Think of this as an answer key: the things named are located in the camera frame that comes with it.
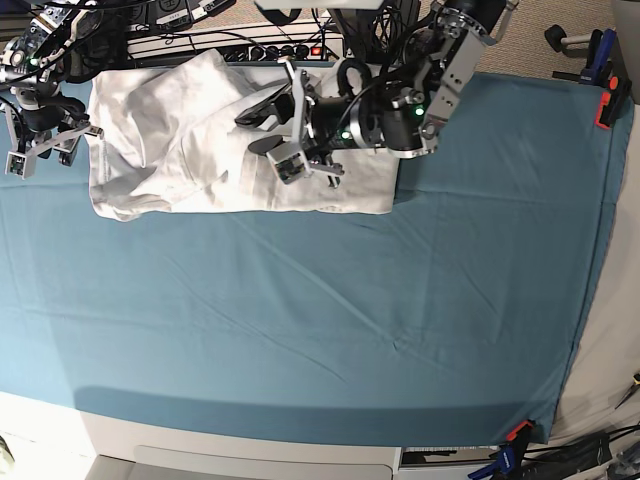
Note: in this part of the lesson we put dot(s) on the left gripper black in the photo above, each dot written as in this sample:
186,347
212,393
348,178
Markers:
316,125

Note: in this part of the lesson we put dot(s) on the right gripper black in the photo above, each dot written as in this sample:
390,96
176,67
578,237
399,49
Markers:
40,114

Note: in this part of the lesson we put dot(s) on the white T-shirt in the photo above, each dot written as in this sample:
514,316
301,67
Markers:
170,144

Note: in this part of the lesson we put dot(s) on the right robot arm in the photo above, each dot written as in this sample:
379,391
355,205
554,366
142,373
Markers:
67,41

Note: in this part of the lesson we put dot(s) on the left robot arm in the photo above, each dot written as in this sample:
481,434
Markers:
402,108

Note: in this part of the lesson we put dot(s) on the black power strip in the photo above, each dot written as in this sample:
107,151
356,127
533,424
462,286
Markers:
315,50

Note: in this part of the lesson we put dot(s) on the teal table cloth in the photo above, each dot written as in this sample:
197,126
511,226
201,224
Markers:
448,321

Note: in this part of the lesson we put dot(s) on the orange clamp top right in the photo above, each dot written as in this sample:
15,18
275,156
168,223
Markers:
613,99

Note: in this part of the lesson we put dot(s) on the orange blue clamp bottom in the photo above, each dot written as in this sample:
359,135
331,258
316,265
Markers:
507,464

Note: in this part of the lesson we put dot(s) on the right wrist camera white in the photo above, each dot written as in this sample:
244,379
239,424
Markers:
20,164

